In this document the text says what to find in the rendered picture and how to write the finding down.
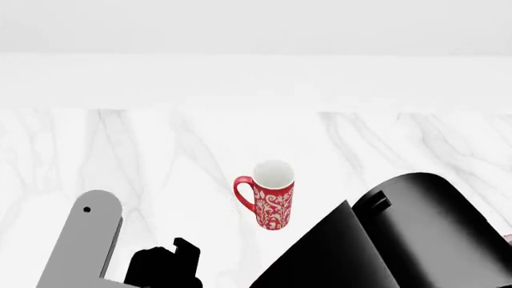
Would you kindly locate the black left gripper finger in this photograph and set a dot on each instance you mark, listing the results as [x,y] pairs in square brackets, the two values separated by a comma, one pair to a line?
[187,258]

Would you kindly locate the pink book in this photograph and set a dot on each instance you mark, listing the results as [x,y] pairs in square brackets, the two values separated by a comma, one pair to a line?
[508,238]

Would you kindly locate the red white patterned mug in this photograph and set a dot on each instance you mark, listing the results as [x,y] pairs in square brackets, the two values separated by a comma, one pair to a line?
[274,207]

